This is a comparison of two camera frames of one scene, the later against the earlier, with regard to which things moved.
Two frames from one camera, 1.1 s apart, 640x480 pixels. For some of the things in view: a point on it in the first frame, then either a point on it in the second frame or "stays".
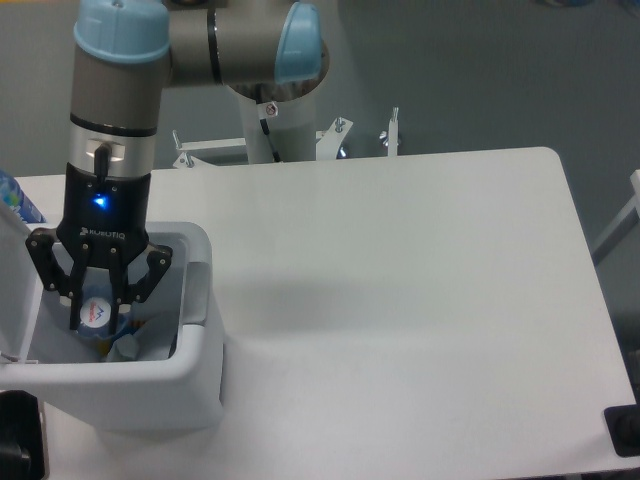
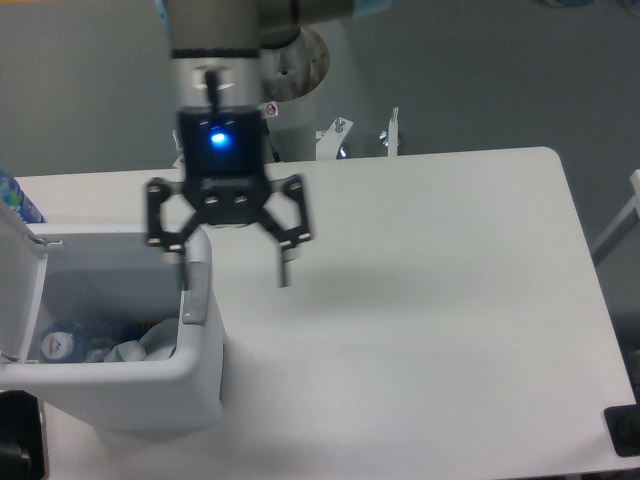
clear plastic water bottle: x=97 y=312 to x=79 y=345
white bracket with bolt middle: x=329 y=140 stays
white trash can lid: x=20 y=286 stays
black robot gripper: x=105 y=222 to x=223 y=173
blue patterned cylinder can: x=14 y=196 stays
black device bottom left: x=22 y=444 stays
